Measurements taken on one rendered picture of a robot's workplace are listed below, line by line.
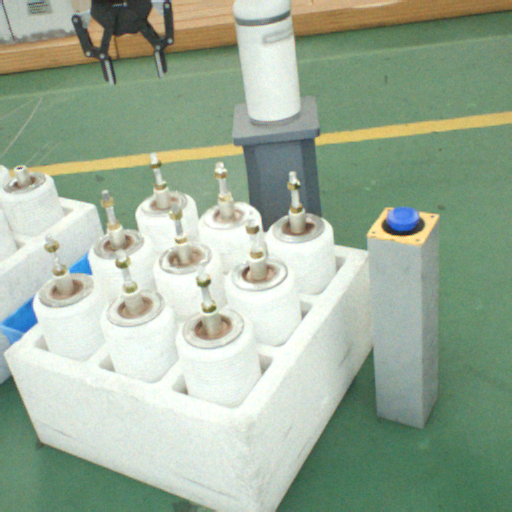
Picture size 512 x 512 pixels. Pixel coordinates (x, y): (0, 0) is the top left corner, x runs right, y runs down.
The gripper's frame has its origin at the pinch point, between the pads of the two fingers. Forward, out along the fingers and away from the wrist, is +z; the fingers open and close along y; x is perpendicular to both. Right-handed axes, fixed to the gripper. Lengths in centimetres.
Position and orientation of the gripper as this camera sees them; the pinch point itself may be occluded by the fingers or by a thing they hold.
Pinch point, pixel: (135, 71)
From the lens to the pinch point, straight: 110.1
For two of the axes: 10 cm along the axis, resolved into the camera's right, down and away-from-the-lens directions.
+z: 1.3, 8.3, 5.5
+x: 0.8, 5.4, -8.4
